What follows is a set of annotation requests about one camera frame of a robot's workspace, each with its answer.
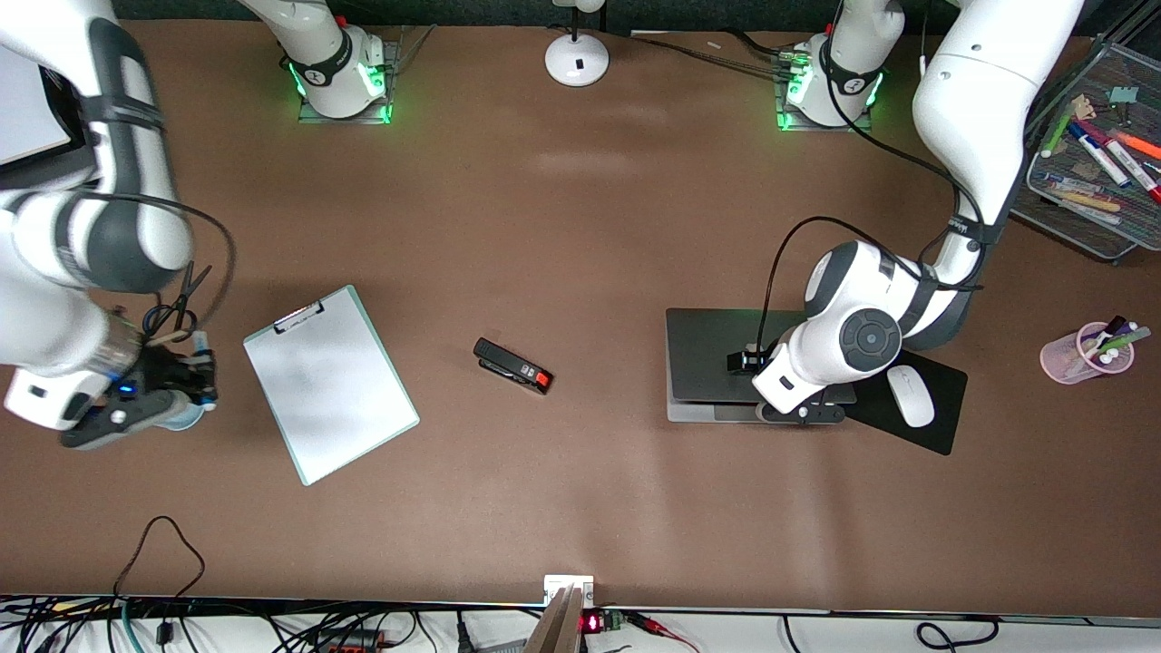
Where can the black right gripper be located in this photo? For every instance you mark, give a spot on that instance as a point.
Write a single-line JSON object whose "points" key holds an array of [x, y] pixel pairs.
{"points": [[161, 368]]}

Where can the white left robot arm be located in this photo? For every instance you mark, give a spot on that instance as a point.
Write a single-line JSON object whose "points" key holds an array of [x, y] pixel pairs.
{"points": [[871, 340]]}

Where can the pink translucent pen cup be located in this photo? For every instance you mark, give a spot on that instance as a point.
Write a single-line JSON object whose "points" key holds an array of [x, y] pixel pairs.
{"points": [[1059, 358]]}

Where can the black mouse pad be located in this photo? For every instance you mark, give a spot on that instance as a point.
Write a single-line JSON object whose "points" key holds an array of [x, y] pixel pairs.
{"points": [[943, 417]]}

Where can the small wooden piece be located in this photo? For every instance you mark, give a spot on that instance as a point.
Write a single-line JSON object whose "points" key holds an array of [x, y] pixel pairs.
{"points": [[1082, 106]]}

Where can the white mounting bracket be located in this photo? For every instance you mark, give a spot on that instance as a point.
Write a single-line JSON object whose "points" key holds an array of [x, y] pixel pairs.
{"points": [[569, 582]]}

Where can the teal binder clip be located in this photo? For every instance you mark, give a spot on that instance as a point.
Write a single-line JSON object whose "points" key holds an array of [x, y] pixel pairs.
{"points": [[1125, 94]]}

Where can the black stapler with red tip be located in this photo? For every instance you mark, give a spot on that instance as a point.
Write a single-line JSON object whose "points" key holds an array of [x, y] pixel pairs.
{"points": [[508, 365]]}

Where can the black stacked paper tray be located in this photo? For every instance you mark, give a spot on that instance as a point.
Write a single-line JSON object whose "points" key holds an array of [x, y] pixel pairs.
{"points": [[27, 172]]}

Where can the white computer mouse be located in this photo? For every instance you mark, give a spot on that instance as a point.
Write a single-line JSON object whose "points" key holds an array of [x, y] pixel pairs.
{"points": [[910, 399]]}

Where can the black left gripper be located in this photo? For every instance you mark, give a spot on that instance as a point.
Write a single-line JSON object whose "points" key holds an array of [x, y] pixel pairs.
{"points": [[746, 361]]}

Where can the clipboard with white paper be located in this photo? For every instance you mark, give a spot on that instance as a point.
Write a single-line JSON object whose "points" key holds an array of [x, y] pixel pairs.
{"points": [[345, 408]]}

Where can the circuit board with red display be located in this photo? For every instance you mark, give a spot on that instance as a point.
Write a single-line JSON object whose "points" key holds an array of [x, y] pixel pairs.
{"points": [[594, 622]]}

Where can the white marker with blue cap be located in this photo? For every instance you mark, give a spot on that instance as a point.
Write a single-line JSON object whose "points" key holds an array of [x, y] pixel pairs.
{"points": [[1099, 154]]}

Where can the black purple marker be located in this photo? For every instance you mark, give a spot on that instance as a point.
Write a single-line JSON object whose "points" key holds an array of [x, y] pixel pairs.
{"points": [[1116, 326]]}

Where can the yellow pencil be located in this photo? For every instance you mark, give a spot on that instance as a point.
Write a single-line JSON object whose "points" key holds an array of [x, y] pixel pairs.
{"points": [[1088, 199]]}

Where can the black scissors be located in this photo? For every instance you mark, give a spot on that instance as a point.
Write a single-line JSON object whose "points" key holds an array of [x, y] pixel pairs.
{"points": [[186, 292]]}

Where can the wooden post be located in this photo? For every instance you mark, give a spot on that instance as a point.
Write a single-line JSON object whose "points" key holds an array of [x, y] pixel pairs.
{"points": [[553, 630]]}

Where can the white lamp base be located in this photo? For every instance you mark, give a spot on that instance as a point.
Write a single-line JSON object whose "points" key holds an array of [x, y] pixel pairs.
{"points": [[577, 59]]}

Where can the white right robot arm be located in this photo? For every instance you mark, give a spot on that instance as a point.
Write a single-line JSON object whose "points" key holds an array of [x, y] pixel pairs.
{"points": [[36, 317]]}

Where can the white grey pen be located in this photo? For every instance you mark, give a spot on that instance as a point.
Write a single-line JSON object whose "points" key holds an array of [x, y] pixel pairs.
{"points": [[1070, 181]]}

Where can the orange highlighter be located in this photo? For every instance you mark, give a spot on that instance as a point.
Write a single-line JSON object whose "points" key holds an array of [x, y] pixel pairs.
{"points": [[1138, 145]]}

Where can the silver laptop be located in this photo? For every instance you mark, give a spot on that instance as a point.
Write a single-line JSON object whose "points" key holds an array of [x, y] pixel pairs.
{"points": [[707, 354]]}

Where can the light blue mesh cup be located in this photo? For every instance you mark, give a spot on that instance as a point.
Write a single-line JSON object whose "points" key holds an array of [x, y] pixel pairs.
{"points": [[189, 419]]}

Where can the green marker in pink cup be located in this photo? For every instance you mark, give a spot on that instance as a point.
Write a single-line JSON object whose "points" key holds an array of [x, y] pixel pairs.
{"points": [[1125, 342]]}

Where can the black mesh desk tray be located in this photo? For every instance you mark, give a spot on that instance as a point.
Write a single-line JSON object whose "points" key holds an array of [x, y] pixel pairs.
{"points": [[1070, 227]]}

